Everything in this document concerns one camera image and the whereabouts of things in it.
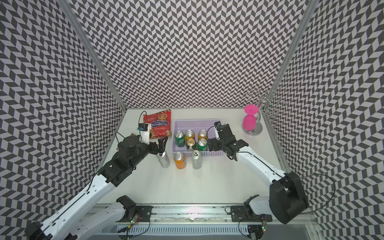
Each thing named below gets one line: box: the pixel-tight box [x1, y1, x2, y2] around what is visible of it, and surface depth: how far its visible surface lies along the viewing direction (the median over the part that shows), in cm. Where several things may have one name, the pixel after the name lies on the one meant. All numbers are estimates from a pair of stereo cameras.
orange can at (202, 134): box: [198, 129, 208, 140], surface depth 93 cm
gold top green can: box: [186, 138, 198, 151], surface depth 89 cm
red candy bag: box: [143, 109, 172, 139], surface depth 107 cm
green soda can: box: [174, 130, 186, 148], surface depth 93 cm
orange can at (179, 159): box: [173, 151, 186, 170], surface depth 84 cm
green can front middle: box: [197, 138, 208, 152], surface depth 90 cm
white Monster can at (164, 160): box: [156, 151, 171, 169], surface depth 84 cm
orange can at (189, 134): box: [185, 129, 196, 141], surface depth 93 cm
